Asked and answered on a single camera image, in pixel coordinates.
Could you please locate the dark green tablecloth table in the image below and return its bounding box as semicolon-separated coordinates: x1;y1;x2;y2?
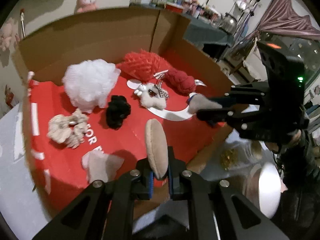
130;3;234;61

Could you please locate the pink curtain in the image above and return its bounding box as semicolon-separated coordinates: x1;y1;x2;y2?
245;0;319;41

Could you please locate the pink cat plush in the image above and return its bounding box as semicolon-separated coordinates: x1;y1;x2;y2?
76;0;97;13

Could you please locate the red mesh bath pouf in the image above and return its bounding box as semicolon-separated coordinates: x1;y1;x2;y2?
116;49;172;82

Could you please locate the broom handle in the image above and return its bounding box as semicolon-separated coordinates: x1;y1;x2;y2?
20;8;25;39

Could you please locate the tan round powder puff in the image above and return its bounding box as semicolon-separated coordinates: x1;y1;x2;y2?
145;119;169;180

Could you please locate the grey white plush bunny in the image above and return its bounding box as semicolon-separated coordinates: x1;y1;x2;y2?
134;81;169;110

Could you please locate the steel kettle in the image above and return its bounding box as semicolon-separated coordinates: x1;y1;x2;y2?
219;12;237;35

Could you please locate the white mesh bath pouf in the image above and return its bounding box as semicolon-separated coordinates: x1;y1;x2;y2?
62;59;121;113

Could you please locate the white cotton pad roll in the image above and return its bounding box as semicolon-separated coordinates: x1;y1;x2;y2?
258;163;281;219

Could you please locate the black scrunchie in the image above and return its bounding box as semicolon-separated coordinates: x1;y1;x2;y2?
106;95;131;130

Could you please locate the red lined cardboard box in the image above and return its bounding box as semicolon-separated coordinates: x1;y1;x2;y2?
12;7;232;211

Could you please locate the white cloth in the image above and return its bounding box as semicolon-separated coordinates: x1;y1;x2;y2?
81;150;124;184

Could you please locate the cream crochet scrunchie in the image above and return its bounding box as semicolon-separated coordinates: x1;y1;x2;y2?
47;108;88;149

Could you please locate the glass jar with metal lid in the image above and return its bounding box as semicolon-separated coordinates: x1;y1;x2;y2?
200;131;274;198

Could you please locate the red knitted plush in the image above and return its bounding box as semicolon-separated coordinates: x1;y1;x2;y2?
164;68;206;95

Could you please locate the pink plush pig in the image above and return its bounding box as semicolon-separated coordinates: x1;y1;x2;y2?
1;18;20;51

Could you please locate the blue cloth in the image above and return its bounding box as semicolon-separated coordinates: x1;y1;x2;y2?
187;93;197;104

